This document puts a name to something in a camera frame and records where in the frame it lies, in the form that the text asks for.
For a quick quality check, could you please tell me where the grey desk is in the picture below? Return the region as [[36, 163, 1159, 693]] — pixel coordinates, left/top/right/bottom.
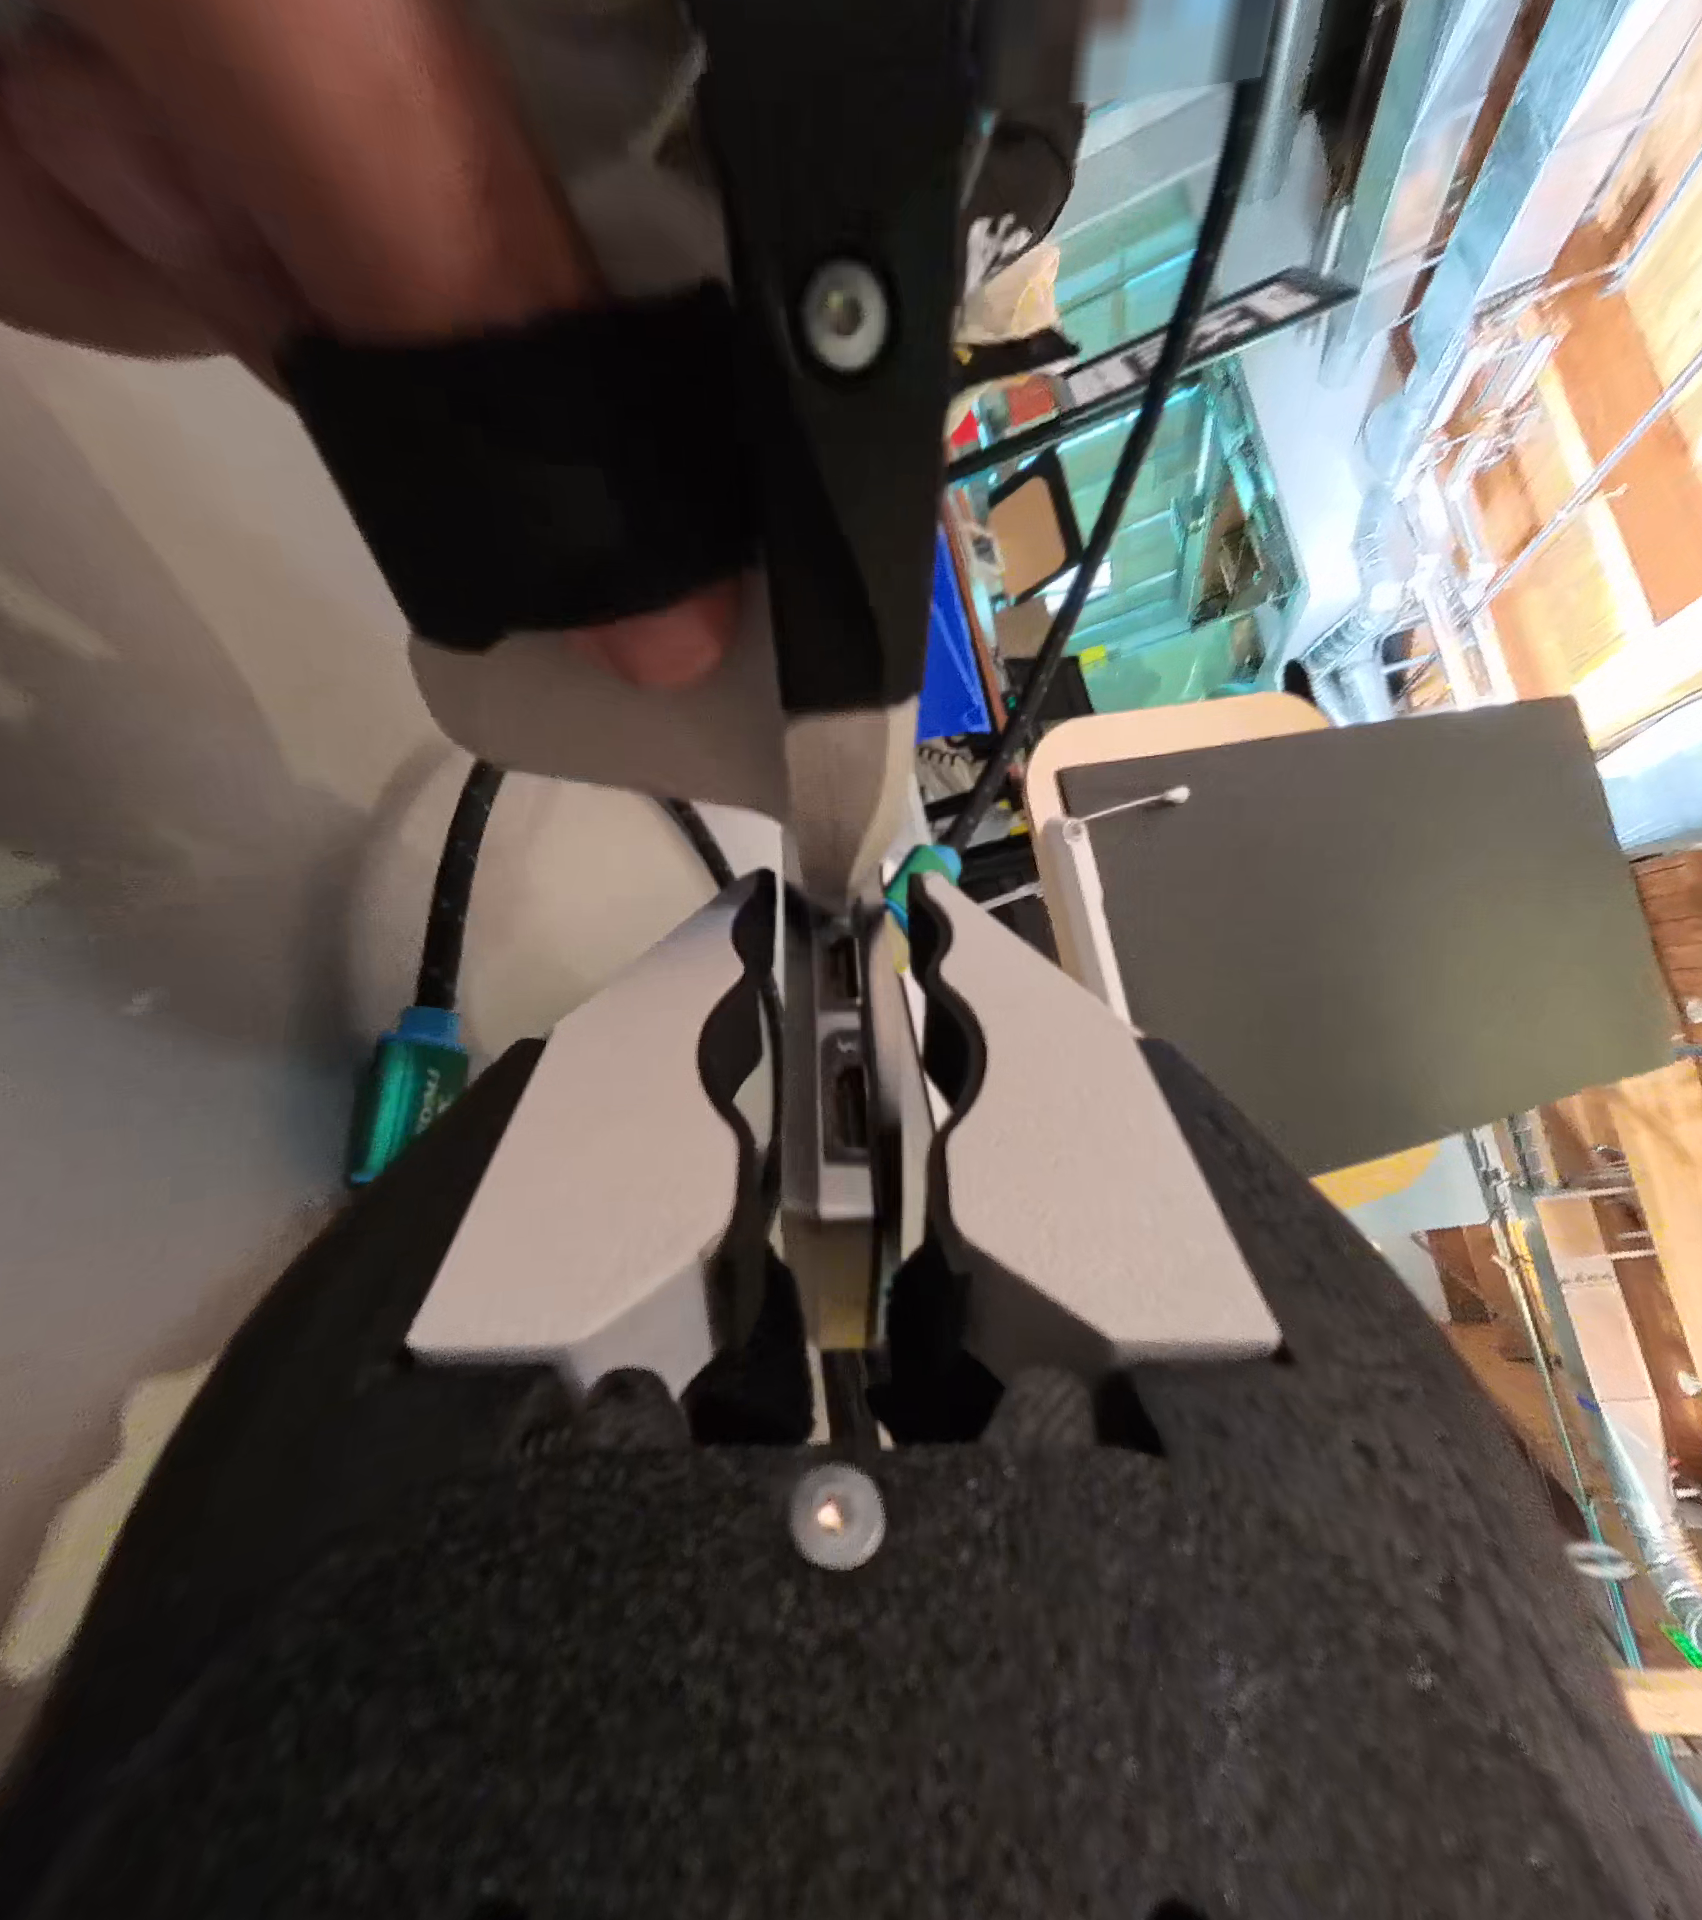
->
[[0, 307, 1049, 1879]]

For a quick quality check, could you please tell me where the braided cable with green plug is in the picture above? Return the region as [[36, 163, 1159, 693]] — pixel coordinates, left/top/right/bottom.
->
[[873, 82, 1266, 978]]

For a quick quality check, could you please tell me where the black HDMI switch box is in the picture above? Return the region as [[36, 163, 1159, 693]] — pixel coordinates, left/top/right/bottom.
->
[[777, 900, 928, 1344]]

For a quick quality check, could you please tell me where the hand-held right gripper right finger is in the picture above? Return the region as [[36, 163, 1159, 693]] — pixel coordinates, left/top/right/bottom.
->
[[862, 883, 1285, 1447]]

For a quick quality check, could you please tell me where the person's left hand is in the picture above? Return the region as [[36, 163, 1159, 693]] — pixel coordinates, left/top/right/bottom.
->
[[0, 0, 736, 693]]

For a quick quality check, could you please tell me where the small blue plastic bin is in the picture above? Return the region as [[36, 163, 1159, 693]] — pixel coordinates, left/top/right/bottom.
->
[[926, 524, 996, 744]]

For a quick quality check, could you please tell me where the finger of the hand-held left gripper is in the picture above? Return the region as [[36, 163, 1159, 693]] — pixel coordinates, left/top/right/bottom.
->
[[782, 698, 926, 907]]

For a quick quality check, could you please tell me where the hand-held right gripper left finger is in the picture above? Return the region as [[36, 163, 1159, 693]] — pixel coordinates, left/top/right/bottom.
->
[[404, 870, 814, 1448]]

